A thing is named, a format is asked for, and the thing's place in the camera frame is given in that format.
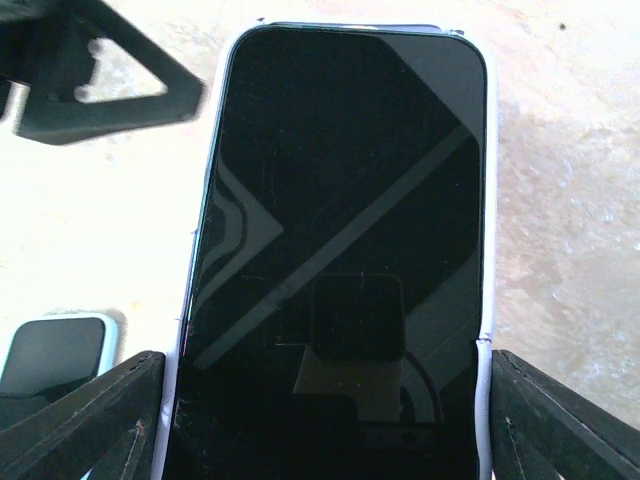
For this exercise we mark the teal phone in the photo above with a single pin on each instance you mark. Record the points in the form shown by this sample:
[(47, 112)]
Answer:
[(340, 250)]

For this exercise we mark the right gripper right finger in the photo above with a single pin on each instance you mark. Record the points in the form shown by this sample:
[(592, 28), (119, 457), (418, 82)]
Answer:
[(541, 429)]

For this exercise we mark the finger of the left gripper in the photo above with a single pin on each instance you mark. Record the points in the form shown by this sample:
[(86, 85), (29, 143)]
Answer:
[(53, 48)]

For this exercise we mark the lavender phone case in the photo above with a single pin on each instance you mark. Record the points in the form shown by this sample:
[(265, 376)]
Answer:
[(489, 200)]

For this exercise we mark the phone in light blue case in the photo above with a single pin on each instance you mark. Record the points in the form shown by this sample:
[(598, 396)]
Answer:
[(47, 354)]

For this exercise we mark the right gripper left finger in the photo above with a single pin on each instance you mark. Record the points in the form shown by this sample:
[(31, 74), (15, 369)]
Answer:
[(105, 429)]

